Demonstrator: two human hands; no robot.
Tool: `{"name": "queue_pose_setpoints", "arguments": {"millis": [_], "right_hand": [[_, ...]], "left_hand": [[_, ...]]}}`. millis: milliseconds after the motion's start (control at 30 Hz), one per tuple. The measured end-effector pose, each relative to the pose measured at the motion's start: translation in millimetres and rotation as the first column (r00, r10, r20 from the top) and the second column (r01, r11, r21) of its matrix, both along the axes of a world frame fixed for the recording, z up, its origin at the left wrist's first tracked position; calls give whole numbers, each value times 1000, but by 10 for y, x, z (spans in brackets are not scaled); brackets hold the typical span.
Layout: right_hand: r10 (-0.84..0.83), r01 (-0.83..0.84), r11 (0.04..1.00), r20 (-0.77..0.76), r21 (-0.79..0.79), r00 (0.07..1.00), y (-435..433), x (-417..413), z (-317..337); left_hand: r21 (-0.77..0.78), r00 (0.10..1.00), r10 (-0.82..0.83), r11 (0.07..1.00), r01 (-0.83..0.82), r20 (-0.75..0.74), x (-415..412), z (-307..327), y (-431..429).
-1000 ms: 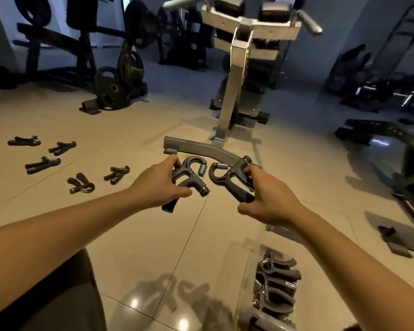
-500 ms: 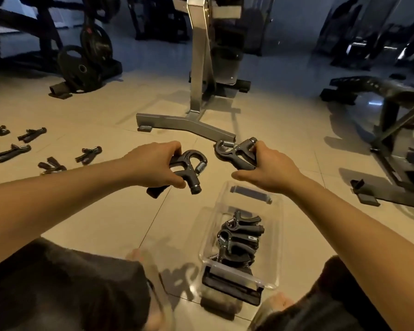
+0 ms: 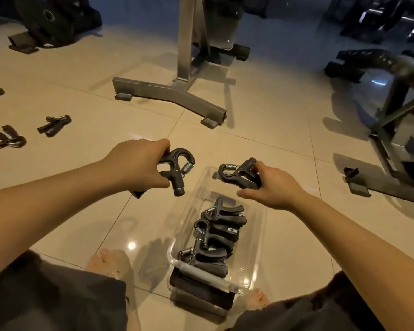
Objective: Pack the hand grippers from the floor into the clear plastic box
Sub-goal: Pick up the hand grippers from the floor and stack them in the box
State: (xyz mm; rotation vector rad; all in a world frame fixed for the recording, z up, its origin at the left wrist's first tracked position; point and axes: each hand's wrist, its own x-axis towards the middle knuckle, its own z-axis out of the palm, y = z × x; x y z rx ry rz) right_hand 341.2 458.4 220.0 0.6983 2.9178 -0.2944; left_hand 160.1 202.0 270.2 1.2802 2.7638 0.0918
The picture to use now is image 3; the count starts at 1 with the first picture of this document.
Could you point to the beige left slipper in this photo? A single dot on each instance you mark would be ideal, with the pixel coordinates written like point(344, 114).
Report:
point(126, 268)

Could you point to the person's right forearm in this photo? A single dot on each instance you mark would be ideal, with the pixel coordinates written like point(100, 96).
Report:
point(365, 258)

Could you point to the black weight bench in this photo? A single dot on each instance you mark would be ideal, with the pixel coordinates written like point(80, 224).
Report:
point(365, 60)

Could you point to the person's left hand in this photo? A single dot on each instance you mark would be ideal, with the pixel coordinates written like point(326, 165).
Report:
point(138, 165)

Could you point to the clear plastic storage box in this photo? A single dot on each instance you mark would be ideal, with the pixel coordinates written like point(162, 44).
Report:
point(255, 244)

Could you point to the person's left forearm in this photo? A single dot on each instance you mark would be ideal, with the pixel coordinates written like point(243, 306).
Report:
point(38, 220)

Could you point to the grey metal rack stand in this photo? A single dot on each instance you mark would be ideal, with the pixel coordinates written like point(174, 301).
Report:
point(165, 93)

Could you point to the dark dumbbell rack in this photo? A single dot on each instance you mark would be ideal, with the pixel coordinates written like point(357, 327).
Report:
point(365, 20)

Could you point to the person's right hand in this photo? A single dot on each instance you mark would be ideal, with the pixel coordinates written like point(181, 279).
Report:
point(279, 189)

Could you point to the grey metal machine frame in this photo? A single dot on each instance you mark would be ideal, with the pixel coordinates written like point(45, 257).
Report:
point(393, 182)

